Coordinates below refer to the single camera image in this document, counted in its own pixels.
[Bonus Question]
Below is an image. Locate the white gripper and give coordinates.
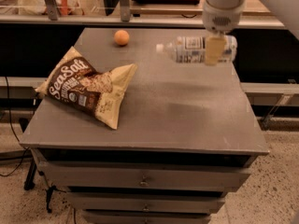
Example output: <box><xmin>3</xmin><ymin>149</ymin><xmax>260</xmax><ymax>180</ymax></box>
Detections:
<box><xmin>203</xmin><ymin>0</ymin><xmax>245</xmax><ymax>65</ymax></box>

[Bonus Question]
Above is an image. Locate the clear plastic water bottle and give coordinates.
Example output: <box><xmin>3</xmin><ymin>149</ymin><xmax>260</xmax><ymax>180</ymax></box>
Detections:
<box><xmin>156</xmin><ymin>35</ymin><xmax>237</xmax><ymax>64</ymax></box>

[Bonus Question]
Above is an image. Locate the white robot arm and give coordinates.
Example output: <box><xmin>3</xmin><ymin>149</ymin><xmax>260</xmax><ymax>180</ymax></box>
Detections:
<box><xmin>202</xmin><ymin>0</ymin><xmax>299</xmax><ymax>65</ymax></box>

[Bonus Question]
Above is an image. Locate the orange fruit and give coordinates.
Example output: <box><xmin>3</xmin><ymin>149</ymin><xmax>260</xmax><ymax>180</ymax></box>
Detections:
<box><xmin>114</xmin><ymin>30</ymin><xmax>130</xmax><ymax>46</ymax></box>

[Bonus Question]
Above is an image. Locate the grey drawer cabinet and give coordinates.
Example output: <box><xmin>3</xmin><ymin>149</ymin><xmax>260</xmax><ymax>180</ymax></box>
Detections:
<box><xmin>21</xmin><ymin>28</ymin><xmax>268</xmax><ymax>224</ymax></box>

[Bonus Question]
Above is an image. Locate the sea salt chips bag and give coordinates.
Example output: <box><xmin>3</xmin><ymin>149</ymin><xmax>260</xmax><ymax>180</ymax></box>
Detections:
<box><xmin>36</xmin><ymin>47</ymin><xmax>137</xmax><ymax>130</ymax></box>

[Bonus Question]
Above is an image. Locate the black tripod stand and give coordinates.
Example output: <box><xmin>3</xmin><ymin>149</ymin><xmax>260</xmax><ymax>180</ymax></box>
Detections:
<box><xmin>19</xmin><ymin>118</ymin><xmax>56</xmax><ymax>214</ymax></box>

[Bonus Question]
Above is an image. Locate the metal shelf rail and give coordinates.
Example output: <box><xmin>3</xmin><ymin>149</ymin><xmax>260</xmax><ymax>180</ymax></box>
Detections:
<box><xmin>0</xmin><ymin>0</ymin><xmax>286</xmax><ymax>30</ymax></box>

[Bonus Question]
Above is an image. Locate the black floor cable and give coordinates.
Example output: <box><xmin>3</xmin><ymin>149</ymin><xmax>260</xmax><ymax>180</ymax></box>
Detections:
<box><xmin>0</xmin><ymin>77</ymin><xmax>31</xmax><ymax>178</ymax></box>

